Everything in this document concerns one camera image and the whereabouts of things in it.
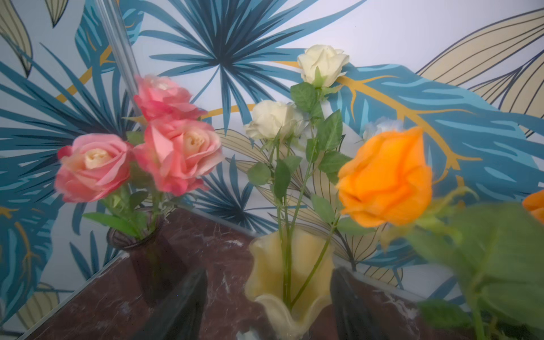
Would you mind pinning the cream white rose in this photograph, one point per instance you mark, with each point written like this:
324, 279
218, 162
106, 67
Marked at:
320, 66

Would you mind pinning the pink rose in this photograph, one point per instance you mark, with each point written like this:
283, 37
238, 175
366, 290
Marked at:
97, 167
178, 153
161, 98

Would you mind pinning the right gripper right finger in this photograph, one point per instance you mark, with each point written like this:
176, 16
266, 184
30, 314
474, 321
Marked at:
353, 318

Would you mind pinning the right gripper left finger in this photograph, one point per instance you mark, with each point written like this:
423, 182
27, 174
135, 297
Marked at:
180, 315

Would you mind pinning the dark purple glass vase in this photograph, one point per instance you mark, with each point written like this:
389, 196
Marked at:
157, 266

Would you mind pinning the cream yellow fluted vase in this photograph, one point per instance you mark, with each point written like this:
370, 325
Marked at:
291, 309

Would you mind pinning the orange rose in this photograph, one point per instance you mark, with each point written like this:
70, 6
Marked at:
495, 250
534, 204

